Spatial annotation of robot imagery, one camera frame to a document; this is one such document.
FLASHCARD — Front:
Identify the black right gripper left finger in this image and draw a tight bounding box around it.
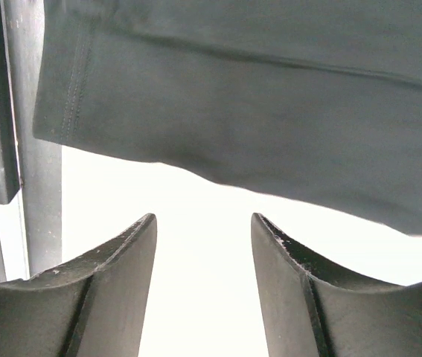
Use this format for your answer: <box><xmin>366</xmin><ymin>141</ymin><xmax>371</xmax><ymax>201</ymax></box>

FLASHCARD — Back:
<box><xmin>0</xmin><ymin>213</ymin><xmax>157</xmax><ymax>357</ymax></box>

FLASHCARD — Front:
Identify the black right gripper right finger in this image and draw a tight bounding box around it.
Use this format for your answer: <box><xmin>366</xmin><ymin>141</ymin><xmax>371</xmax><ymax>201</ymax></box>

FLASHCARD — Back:
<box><xmin>251</xmin><ymin>213</ymin><xmax>422</xmax><ymax>357</ymax></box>

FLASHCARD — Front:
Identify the black t shirt flower print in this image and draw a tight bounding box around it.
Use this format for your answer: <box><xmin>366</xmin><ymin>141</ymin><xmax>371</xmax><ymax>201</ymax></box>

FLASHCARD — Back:
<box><xmin>33</xmin><ymin>1</ymin><xmax>422</xmax><ymax>235</ymax></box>

